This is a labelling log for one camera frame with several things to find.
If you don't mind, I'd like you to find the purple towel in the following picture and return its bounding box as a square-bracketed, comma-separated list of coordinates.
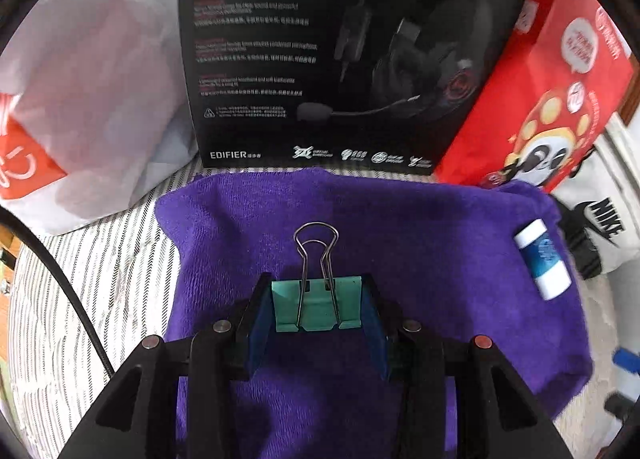
[154, 168, 596, 459]

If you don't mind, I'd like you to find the red panda print box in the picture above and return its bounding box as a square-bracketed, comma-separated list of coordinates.
[432, 0, 637, 192]

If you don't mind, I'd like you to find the white bag with black logo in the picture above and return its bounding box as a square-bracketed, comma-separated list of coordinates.
[550, 119, 640, 280]

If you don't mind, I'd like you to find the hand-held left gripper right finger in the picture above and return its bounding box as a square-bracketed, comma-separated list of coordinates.
[362, 274, 583, 459]

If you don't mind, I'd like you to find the black cable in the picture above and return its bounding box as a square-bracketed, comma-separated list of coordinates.
[0, 206, 116, 375]

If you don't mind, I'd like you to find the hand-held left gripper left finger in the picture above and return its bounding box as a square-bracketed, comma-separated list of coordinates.
[57, 274, 273, 459]

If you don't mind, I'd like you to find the green binder clip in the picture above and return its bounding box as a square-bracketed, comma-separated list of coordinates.
[270, 222, 362, 332]

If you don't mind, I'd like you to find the striped bed sheet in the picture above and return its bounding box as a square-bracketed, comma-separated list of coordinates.
[7, 154, 201, 459]

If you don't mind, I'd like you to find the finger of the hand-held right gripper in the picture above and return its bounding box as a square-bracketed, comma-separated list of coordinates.
[604, 391, 640, 426]
[612, 346, 640, 376]

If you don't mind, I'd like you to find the blue and white eraser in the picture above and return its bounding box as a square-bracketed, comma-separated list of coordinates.
[514, 220, 572, 300]

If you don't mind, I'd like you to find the white plastic bag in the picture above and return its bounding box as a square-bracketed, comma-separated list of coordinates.
[0, 0, 201, 235]

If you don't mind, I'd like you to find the black headset box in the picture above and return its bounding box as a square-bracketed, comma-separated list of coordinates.
[177, 0, 538, 177]

